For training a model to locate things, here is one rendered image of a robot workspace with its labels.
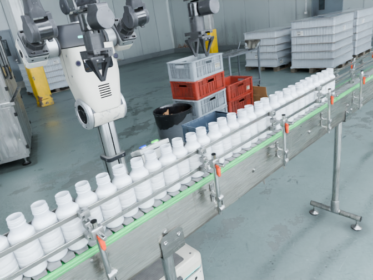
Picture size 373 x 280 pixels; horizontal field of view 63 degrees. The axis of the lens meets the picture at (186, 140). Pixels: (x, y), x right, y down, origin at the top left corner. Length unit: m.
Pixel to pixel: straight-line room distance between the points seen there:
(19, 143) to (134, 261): 3.75
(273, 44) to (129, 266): 7.60
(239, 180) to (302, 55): 6.67
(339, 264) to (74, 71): 1.90
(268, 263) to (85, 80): 1.59
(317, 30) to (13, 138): 6.25
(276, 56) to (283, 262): 6.59
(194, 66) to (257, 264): 2.17
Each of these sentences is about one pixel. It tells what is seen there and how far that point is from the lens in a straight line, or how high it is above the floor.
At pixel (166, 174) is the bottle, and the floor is 1.07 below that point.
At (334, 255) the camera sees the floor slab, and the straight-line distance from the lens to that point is 2.32.
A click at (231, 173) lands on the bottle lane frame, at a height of 0.95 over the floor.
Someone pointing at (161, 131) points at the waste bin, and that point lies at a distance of 3.39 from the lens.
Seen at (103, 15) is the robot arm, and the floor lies 1.58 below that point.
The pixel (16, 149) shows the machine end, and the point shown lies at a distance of 4.65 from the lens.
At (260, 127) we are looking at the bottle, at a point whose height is 1.06.
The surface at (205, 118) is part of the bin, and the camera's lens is 2.01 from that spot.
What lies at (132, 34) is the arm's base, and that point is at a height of 1.51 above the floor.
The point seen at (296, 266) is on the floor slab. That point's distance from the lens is 2.21.
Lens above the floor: 1.54
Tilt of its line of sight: 21 degrees down
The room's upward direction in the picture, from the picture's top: 9 degrees counter-clockwise
